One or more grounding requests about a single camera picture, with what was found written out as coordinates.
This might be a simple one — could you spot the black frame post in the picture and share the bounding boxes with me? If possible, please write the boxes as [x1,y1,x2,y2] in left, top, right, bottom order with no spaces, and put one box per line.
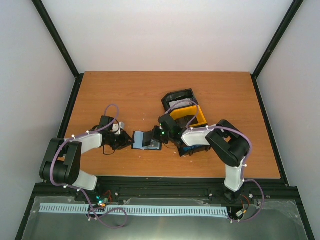
[32,0,82,80]
[251,0,304,81]

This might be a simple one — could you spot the black card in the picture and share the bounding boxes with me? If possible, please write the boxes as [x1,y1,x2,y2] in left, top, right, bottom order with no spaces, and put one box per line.
[142,131,153,148]
[149,140,162,151]

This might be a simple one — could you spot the black bin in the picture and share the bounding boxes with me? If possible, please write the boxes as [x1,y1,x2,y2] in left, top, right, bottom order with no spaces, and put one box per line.
[161,88,198,111]
[178,145,211,157]

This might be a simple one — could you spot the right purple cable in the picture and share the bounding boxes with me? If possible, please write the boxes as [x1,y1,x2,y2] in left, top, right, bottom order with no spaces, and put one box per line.
[164,100,265,222]

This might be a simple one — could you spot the yellow bin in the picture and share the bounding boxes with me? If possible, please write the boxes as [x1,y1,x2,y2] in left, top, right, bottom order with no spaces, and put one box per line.
[170,105,208,128]

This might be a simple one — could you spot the black leather card holder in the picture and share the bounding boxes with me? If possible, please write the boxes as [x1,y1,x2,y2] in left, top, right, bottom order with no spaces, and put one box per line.
[131,131,162,151]

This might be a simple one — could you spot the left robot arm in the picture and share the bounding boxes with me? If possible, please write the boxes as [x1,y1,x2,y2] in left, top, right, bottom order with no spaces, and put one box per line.
[39,115,134,202]

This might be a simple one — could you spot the left black frame post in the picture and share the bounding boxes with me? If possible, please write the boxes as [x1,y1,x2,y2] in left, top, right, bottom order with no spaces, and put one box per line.
[32,0,82,80]

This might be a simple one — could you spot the black cards stack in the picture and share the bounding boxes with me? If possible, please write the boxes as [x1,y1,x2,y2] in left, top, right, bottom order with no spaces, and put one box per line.
[175,115,198,126]

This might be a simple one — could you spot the blue cards stack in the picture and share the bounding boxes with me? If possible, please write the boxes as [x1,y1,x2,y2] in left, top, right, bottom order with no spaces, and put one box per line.
[182,146,200,152]

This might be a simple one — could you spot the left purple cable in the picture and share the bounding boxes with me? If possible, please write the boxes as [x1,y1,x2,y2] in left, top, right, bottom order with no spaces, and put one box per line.
[49,103,120,187]

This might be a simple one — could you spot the light blue cable duct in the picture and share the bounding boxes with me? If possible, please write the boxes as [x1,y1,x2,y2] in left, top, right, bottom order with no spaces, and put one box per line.
[38,203,228,218]

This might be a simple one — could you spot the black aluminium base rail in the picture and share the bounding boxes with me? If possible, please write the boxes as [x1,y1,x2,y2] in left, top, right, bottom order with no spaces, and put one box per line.
[32,176,300,206]

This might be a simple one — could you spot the right black frame post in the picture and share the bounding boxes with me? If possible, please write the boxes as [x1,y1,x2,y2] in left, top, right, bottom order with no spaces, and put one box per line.
[251,0,304,81]

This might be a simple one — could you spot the white cards stack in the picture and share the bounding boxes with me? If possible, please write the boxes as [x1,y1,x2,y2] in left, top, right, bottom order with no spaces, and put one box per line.
[169,98,197,109]

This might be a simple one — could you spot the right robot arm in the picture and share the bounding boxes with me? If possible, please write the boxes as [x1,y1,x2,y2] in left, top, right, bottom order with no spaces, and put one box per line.
[151,114,253,202]

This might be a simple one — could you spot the green led circuit board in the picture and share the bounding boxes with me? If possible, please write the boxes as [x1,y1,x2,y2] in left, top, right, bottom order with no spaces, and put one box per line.
[96,195,113,208]

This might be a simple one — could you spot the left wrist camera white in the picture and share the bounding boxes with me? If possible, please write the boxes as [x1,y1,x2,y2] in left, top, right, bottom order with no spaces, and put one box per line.
[111,122,125,135]

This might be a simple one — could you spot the purple cable loop bottom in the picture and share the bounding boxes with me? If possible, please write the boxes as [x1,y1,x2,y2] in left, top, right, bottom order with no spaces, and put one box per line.
[74,186,128,230]

